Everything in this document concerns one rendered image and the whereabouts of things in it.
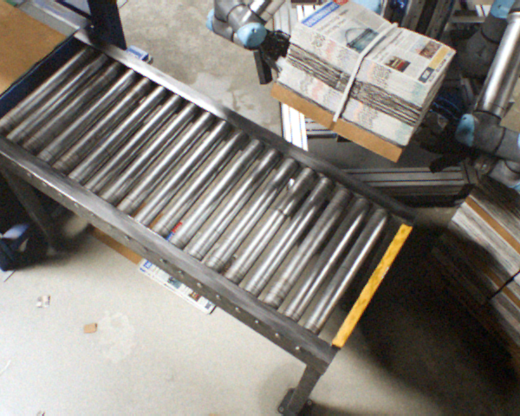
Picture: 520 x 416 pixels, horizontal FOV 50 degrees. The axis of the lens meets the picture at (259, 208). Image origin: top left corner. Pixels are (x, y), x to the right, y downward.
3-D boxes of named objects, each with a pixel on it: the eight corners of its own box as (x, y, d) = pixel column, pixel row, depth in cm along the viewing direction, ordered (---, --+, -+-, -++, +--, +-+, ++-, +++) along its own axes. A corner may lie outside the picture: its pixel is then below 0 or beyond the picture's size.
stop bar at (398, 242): (412, 230, 165) (413, 227, 163) (341, 352, 146) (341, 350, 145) (402, 224, 166) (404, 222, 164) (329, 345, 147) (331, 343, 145)
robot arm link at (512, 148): (504, 139, 139) (488, 164, 148) (549, 155, 137) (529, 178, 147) (511, 116, 142) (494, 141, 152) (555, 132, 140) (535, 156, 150)
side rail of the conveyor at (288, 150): (409, 229, 179) (419, 211, 168) (401, 242, 177) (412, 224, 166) (90, 51, 211) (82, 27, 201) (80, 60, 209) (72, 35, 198)
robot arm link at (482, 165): (488, 166, 159) (482, 179, 154) (473, 159, 161) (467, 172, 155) (502, 146, 154) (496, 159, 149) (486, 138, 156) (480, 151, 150)
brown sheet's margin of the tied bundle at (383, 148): (425, 120, 164) (431, 107, 162) (396, 163, 144) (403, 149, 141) (375, 97, 168) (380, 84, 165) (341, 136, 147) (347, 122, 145)
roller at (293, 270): (345, 195, 177) (357, 196, 173) (264, 314, 157) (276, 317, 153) (338, 184, 175) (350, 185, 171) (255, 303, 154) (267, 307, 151)
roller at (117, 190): (202, 113, 190) (201, 104, 185) (111, 214, 169) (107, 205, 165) (191, 107, 191) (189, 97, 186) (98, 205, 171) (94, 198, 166)
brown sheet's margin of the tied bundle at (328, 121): (374, 96, 168) (380, 84, 165) (340, 135, 148) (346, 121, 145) (357, 87, 169) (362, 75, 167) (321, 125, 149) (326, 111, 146)
